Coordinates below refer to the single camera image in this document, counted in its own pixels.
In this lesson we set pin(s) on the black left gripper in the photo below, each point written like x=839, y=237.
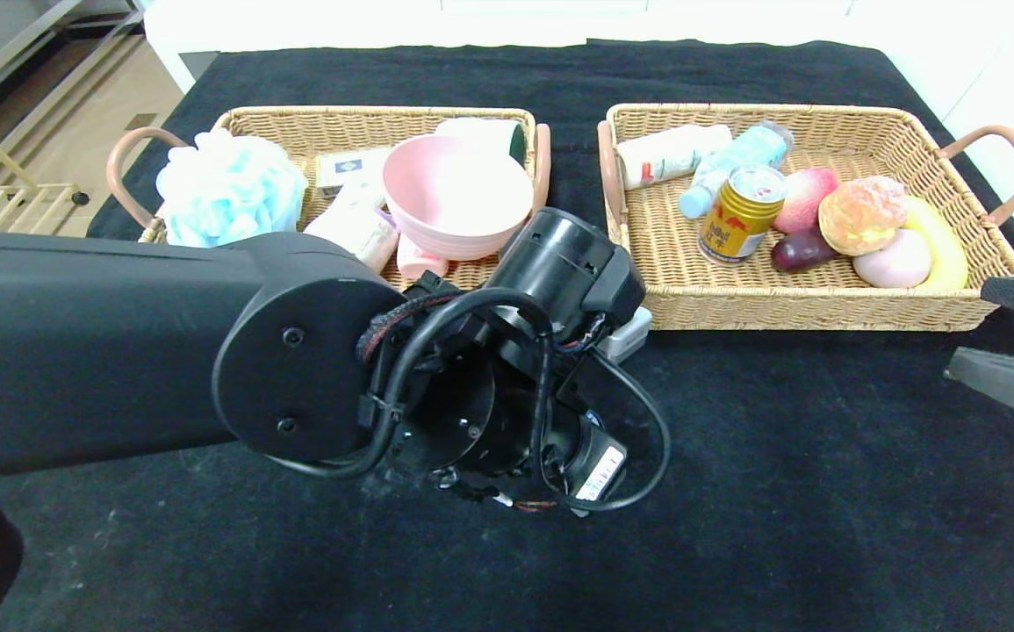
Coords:
x=609, y=470

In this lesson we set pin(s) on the orange bread bun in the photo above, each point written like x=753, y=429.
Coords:
x=862, y=215

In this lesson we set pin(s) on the yellow drink can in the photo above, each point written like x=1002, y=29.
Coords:
x=739, y=224

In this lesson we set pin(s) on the pink bowl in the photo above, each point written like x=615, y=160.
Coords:
x=458, y=202

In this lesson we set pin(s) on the white canister purple top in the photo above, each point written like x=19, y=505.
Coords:
x=357, y=228

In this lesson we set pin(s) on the light blue bath loofah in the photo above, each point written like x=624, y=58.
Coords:
x=226, y=193

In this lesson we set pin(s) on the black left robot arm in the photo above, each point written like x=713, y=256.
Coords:
x=76, y=351

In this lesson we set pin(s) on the yellow banana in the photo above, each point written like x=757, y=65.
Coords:
x=945, y=250

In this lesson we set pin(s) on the pale pink round fruit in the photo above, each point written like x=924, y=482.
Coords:
x=897, y=263

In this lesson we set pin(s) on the white cabinet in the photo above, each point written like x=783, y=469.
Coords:
x=1007, y=79

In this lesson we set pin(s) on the purple eggplant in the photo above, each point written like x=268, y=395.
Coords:
x=796, y=253

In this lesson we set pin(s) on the red peach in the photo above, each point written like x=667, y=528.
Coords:
x=801, y=206

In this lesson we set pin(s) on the small pink bottle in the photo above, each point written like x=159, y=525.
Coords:
x=419, y=262

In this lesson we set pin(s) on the clear water bottle blue label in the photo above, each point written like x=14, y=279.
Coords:
x=717, y=180

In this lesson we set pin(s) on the white milk bottle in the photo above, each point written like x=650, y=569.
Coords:
x=665, y=156

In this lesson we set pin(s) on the teal mug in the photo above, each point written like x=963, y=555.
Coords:
x=489, y=132

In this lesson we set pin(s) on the black table cloth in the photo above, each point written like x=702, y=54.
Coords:
x=559, y=79

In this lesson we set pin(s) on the small green gold card box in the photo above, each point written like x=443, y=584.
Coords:
x=348, y=165

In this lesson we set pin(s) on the wooden rack with wheels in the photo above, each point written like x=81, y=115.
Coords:
x=78, y=198

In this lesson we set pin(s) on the white furniture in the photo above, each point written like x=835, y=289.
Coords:
x=195, y=26

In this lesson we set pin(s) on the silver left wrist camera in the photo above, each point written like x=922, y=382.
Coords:
x=625, y=338

